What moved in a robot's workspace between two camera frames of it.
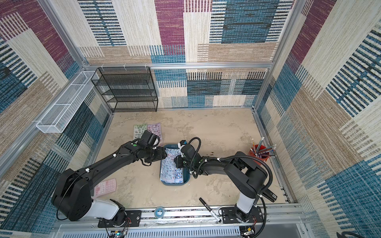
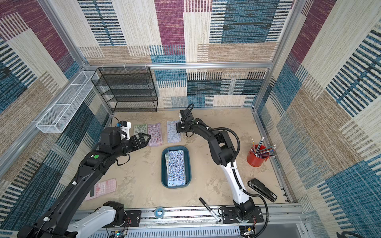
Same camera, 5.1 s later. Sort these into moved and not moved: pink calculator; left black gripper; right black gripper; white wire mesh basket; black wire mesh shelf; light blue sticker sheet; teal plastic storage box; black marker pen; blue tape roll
Moved: left black gripper; light blue sticker sheet; right black gripper
Not moved: black marker pen; teal plastic storage box; pink calculator; blue tape roll; black wire mesh shelf; white wire mesh basket
